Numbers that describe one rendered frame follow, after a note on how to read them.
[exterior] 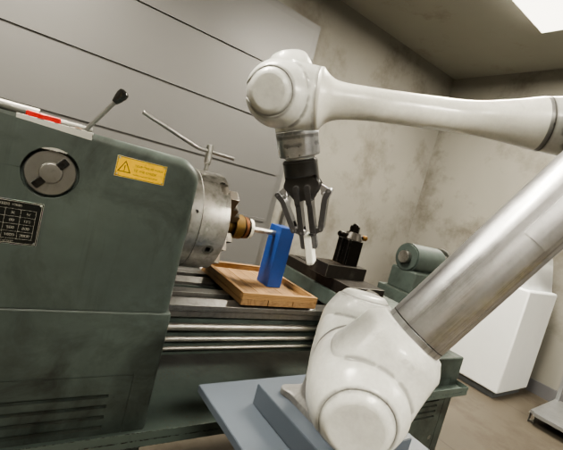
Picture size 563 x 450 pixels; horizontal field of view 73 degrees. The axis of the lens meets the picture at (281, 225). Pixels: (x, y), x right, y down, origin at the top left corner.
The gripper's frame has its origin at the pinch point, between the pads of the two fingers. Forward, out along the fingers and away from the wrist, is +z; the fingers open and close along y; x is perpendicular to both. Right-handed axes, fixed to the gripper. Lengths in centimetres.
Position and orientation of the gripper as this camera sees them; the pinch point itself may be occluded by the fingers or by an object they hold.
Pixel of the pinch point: (309, 248)
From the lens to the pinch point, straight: 86.7
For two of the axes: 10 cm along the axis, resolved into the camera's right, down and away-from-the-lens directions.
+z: 1.2, 9.6, 2.3
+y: 9.4, -0.4, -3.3
